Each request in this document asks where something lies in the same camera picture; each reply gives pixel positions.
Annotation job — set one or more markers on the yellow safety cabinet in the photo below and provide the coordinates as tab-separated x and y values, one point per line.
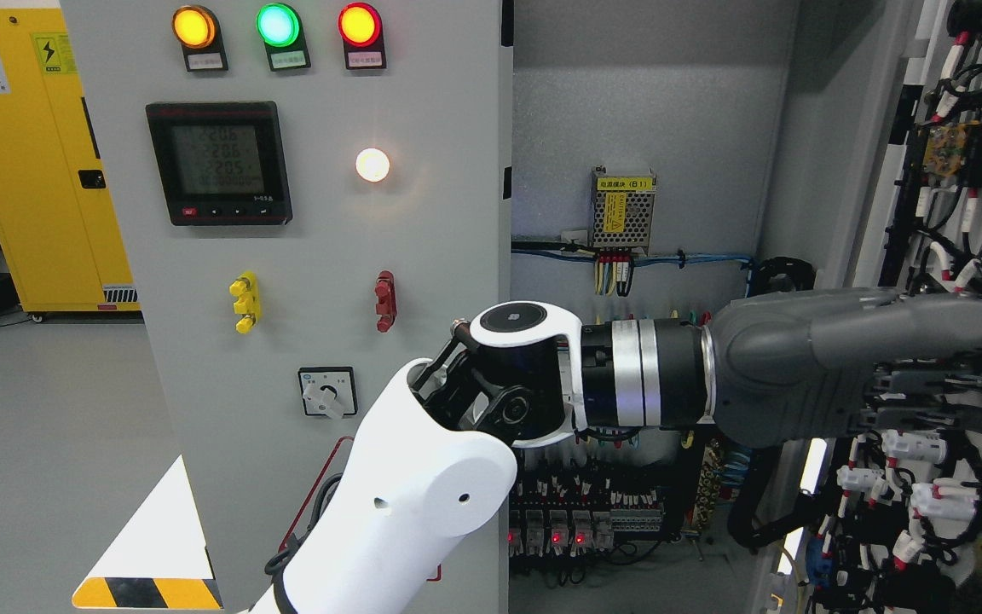
60	237

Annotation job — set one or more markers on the white rotary selector switch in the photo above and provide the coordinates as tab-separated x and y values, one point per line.
328	392

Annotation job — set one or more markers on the red indicator light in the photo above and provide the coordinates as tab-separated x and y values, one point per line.
362	31

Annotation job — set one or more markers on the green indicator light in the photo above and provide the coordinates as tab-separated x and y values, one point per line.
281	31

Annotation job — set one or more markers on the red electric hazard sticker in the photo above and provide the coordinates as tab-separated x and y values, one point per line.
332	465

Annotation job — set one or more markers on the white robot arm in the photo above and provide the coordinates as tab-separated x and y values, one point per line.
433	459

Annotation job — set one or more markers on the white indicator light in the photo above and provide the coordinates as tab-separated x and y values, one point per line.
373	165

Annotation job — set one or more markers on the metal mesh power supply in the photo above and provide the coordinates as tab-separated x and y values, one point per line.
622	204

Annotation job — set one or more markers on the black digital power meter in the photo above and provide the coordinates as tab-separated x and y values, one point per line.
221	163

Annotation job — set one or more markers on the grey cabinet door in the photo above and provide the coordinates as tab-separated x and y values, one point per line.
440	110
892	189

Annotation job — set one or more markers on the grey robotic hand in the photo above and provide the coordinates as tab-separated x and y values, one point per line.
837	363

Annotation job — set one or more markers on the relay row with red leds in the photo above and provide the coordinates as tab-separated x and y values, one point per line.
590	503

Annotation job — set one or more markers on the amber indicator light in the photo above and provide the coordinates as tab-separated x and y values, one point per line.
199	35

